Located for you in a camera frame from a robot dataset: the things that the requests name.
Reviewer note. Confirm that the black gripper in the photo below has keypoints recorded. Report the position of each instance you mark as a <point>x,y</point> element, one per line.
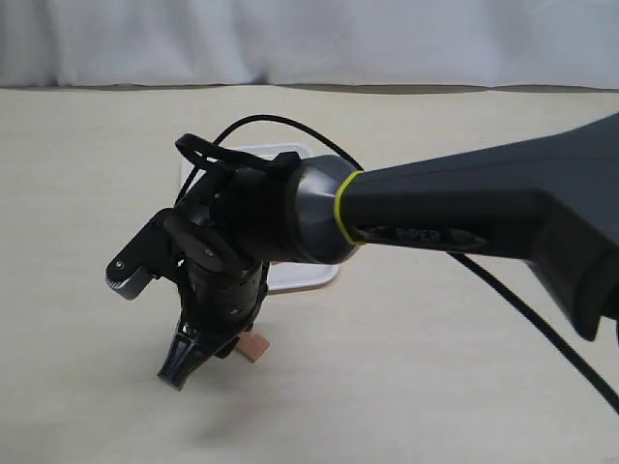
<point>220,293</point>

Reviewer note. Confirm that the horizontal wooden bar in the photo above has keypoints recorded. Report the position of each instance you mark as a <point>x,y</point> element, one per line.
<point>252,345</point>

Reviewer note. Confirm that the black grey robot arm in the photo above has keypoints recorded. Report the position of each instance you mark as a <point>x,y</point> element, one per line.
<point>551,202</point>

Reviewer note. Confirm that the white plastic tray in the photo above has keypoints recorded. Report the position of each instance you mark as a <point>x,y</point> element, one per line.
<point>285,277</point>

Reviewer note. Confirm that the white backdrop curtain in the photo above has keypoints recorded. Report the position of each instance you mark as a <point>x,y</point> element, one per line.
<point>351,43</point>

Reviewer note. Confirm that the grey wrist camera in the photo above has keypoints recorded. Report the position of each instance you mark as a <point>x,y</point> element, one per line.
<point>147,256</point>

